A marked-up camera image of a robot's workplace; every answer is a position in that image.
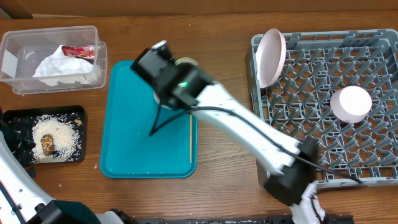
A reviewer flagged brown food piece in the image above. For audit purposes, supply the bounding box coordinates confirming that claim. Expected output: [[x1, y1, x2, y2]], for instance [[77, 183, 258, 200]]
[[40, 134, 55, 156]]

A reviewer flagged wooden chopstick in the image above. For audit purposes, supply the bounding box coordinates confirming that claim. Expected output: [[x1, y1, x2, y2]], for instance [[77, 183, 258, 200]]
[[189, 115, 193, 164]]

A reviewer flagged rice food waste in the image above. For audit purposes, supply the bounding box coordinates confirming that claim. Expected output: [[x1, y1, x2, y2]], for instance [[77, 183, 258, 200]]
[[31, 114, 83, 164]]

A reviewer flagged white napkin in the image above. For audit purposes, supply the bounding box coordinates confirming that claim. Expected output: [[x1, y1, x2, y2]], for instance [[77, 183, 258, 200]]
[[33, 45, 97, 86]]

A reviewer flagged large white plate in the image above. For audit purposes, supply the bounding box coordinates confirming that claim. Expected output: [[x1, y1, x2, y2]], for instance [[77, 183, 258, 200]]
[[256, 29, 286, 88]]

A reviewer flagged red snack wrapper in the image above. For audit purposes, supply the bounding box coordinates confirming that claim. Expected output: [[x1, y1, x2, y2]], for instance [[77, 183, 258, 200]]
[[62, 45, 95, 60]]

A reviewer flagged small white plate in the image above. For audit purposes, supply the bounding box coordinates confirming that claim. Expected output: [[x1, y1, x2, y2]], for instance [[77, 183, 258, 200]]
[[330, 86, 372, 123]]

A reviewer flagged white cup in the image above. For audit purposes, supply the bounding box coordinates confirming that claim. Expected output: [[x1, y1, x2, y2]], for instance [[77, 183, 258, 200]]
[[175, 57, 198, 66]]

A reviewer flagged grey bowl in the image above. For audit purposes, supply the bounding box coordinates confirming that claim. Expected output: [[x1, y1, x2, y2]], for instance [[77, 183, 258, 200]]
[[153, 91, 171, 110]]

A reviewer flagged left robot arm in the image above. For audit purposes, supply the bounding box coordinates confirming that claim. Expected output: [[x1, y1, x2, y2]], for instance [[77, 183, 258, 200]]
[[1, 121, 137, 224]]

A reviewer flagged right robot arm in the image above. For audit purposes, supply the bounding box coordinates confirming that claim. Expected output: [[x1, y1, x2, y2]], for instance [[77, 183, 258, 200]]
[[131, 40, 326, 223]]

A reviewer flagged grey dishwasher rack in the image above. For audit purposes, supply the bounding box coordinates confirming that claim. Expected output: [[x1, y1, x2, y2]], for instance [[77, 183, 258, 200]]
[[244, 29, 398, 192]]

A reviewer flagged black rectangular tray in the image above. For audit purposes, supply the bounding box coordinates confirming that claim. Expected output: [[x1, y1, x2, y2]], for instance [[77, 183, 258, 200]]
[[1, 105, 86, 167]]

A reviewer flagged teal serving tray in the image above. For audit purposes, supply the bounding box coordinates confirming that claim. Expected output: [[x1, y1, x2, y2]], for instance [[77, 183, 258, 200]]
[[100, 60, 198, 179]]

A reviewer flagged clear plastic bin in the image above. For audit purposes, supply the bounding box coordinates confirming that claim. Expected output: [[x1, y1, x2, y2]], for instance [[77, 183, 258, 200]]
[[1, 26, 108, 95]]

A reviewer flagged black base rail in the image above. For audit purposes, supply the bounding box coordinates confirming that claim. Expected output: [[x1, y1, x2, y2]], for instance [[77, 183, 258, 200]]
[[134, 215, 355, 224]]

